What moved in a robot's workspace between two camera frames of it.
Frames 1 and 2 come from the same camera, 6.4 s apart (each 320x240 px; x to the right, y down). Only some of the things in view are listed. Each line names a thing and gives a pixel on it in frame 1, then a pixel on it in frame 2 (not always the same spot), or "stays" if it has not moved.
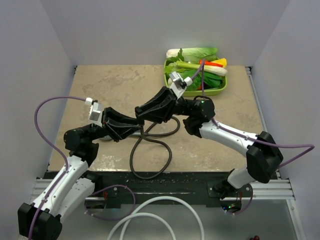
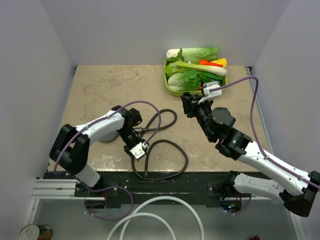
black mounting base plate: x=125 y=188 stays
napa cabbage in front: x=196 y=84 stays
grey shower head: x=106 y=138 stays
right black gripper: x=161 y=108 to x=191 y=104
